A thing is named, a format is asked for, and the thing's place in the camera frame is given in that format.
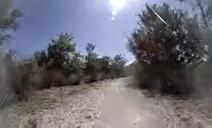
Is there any row of green trees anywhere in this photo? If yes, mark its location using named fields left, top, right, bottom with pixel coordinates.
left=0, top=0, right=128, bottom=101

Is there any pale dirt path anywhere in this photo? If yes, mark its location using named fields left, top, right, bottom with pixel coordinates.
left=92, top=76, right=162, bottom=128

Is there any dry gravelly ground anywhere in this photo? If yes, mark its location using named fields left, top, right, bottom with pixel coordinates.
left=137, top=88, right=212, bottom=128
left=0, top=78, right=122, bottom=128

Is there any large dark bush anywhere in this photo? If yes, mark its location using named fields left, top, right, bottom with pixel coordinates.
left=127, top=3, right=212, bottom=96

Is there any tall leafy tree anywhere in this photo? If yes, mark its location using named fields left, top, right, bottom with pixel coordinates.
left=180, top=0, right=212, bottom=58

